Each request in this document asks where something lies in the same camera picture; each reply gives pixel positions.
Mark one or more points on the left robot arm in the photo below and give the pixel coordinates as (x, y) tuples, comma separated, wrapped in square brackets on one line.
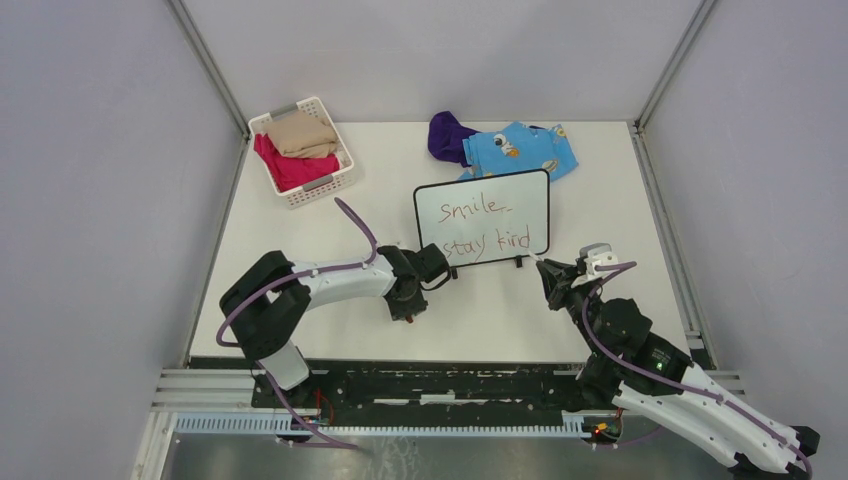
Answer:
[(263, 308)]

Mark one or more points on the whiteboard with black frame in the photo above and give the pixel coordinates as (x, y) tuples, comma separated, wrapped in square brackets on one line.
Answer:
[(486, 220)]

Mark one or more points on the blue patterned cloth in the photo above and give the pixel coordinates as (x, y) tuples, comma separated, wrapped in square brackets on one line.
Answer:
[(518, 148)]

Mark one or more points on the purple cloth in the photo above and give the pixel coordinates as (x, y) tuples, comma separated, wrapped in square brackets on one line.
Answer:
[(445, 138)]

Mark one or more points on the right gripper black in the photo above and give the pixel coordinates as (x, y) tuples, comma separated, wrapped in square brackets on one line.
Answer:
[(552, 275)]

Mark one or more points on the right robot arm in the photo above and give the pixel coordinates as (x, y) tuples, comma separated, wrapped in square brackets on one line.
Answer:
[(634, 369)]

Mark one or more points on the beige folded cloth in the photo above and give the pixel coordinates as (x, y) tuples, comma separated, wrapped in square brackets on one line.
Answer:
[(301, 135)]

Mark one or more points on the white plastic basket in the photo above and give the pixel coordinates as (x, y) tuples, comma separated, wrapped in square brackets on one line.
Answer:
[(344, 177)]

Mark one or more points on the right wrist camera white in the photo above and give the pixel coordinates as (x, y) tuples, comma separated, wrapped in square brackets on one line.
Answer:
[(596, 260)]

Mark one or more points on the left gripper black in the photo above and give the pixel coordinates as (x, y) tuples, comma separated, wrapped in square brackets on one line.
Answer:
[(416, 306)]

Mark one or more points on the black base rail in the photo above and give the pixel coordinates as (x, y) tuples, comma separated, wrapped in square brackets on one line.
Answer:
[(348, 393)]

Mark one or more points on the pink cloth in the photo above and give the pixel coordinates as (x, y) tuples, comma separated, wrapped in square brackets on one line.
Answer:
[(288, 173)]

